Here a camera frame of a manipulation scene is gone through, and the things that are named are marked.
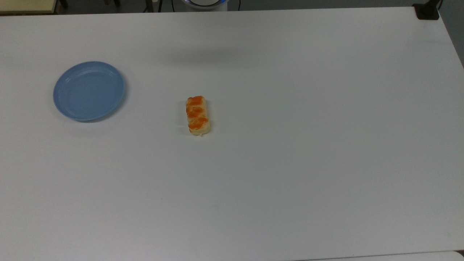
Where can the orange glazed bread loaf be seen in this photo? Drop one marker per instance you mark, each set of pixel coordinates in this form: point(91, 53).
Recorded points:
point(197, 115)

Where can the beige side table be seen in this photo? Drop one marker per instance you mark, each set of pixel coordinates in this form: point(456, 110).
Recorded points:
point(26, 5)

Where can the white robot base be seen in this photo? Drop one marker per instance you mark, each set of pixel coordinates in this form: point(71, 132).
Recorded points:
point(204, 4)

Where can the blue plastic plate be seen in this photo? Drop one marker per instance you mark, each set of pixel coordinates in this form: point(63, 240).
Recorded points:
point(89, 91)

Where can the black table clamp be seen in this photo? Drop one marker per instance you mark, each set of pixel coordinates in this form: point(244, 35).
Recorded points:
point(427, 11)

